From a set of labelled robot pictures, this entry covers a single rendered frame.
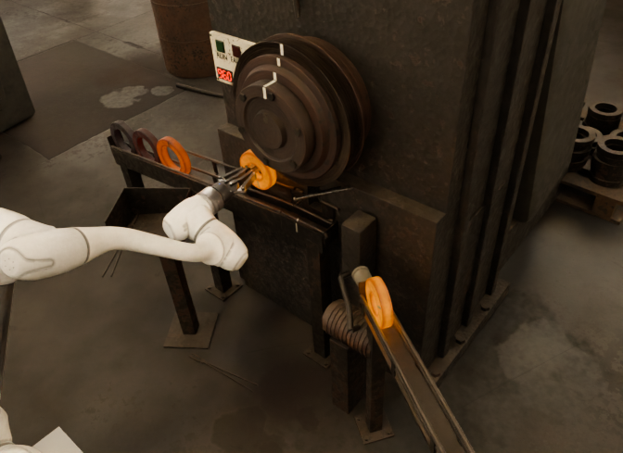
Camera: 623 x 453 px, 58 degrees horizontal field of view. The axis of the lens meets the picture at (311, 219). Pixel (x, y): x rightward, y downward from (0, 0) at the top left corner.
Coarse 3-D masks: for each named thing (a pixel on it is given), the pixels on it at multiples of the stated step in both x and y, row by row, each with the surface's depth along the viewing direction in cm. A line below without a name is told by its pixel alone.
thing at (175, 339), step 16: (128, 192) 216; (144, 192) 215; (160, 192) 214; (176, 192) 214; (112, 208) 205; (128, 208) 219; (144, 208) 221; (160, 208) 220; (112, 224) 205; (128, 224) 219; (144, 224) 217; (160, 224) 216; (176, 272) 224; (176, 288) 230; (176, 304) 236; (192, 304) 242; (176, 320) 256; (192, 320) 243; (208, 320) 255; (176, 336) 248; (192, 336) 248; (208, 336) 247
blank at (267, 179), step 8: (248, 152) 196; (240, 160) 202; (248, 160) 198; (256, 160) 195; (264, 168) 194; (264, 176) 197; (272, 176) 196; (256, 184) 204; (264, 184) 200; (272, 184) 199
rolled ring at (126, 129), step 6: (120, 120) 254; (114, 126) 255; (120, 126) 251; (126, 126) 252; (114, 132) 259; (120, 132) 262; (126, 132) 251; (132, 132) 252; (114, 138) 262; (120, 138) 263; (132, 138) 251; (120, 144) 263; (132, 144) 253; (126, 150) 262; (132, 150) 256
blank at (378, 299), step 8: (368, 280) 166; (376, 280) 163; (368, 288) 168; (376, 288) 160; (384, 288) 160; (368, 296) 170; (376, 296) 160; (384, 296) 159; (368, 304) 172; (376, 304) 169; (384, 304) 158; (376, 312) 167; (384, 312) 158; (392, 312) 159; (376, 320) 166; (384, 320) 159; (392, 320) 160; (384, 328) 163
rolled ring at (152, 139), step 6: (138, 132) 243; (144, 132) 241; (150, 132) 241; (138, 138) 247; (144, 138) 242; (150, 138) 240; (156, 138) 241; (138, 144) 250; (150, 144) 241; (156, 144) 241; (138, 150) 252; (144, 150) 253; (156, 150) 241; (144, 156) 252; (150, 156) 253; (156, 156) 244
